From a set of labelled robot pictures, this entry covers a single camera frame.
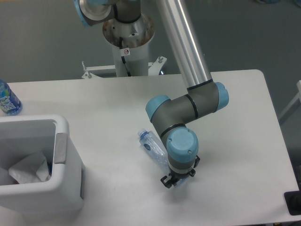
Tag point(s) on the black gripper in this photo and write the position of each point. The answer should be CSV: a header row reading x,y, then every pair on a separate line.
x,y
174,177

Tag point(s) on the clear plastic bottle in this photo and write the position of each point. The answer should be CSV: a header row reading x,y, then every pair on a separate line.
x,y
155,149

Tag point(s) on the white paper wrapper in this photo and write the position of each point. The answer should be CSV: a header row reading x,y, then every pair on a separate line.
x,y
31,169

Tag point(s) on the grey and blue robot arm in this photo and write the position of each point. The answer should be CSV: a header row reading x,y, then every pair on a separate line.
x,y
204,96

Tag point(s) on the white plastic trash can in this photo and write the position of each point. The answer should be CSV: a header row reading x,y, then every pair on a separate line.
x,y
21,136

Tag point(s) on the black clamp at table corner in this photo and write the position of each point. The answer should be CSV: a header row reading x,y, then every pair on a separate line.
x,y
293,202

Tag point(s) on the blue snack packet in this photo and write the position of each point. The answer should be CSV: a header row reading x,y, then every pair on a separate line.
x,y
49,168

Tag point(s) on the blue labelled water bottle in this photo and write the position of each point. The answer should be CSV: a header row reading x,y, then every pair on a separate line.
x,y
10,104

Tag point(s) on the white frame at right edge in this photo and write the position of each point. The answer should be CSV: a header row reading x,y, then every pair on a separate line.
x,y
292,106

